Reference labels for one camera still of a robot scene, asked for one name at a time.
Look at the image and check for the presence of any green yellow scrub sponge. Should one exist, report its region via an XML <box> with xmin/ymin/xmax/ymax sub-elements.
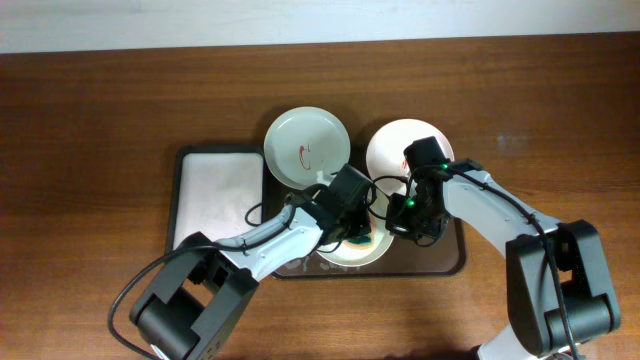
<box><xmin>347</xmin><ymin>223</ymin><xmax>372</xmax><ymax>247</ymax></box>

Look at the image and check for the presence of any cream white plate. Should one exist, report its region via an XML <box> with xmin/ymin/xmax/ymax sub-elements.
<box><xmin>317</xmin><ymin>211</ymin><xmax>394</xmax><ymax>267</ymax></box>

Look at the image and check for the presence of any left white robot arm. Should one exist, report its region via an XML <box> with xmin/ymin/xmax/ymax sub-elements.
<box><xmin>129</xmin><ymin>186</ymin><xmax>373</xmax><ymax>360</ymax></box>

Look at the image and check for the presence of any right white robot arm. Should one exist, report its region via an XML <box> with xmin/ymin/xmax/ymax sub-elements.
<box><xmin>387</xmin><ymin>159</ymin><xmax>621</xmax><ymax>359</ymax></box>

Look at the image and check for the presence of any brown serving tray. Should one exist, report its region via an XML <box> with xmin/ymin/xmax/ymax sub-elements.
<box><xmin>261</xmin><ymin>143</ymin><xmax>467</xmax><ymax>280</ymax></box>

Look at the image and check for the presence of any soapy water tray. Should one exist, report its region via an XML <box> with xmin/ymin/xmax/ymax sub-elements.
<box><xmin>165</xmin><ymin>145</ymin><xmax>266</xmax><ymax>252</ymax></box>

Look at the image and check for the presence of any pink white plate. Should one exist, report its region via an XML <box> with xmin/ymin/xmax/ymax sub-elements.
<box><xmin>366</xmin><ymin>119</ymin><xmax>455</xmax><ymax>196</ymax></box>

